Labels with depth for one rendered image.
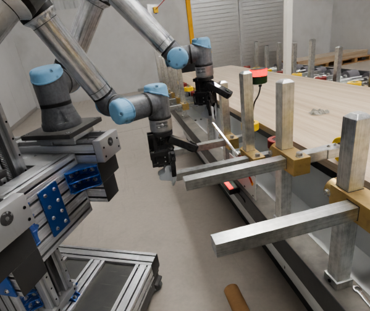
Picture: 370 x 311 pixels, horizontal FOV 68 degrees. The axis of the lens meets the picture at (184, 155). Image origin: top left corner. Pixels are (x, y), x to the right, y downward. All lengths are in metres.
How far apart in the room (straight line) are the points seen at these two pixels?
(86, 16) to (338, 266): 1.14
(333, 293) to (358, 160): 0.34
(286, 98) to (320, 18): 10.38
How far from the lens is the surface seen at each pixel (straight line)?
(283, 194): 0.90
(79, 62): 0.88
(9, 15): 0.72
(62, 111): 1.14
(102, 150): 1.07
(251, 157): 1.02
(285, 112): 0.79
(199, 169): 0.99
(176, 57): 1.02
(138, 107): 0.82
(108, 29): 8.63
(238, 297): 1.57
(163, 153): 0.92
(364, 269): 1.00
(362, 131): 0.60
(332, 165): 0.93
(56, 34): 0.87
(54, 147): 1.19
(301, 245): 0.91
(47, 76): 1.13
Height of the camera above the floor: 1.30
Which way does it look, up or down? 23 degrees down
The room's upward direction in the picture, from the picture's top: 8 degrees counter-clockwise
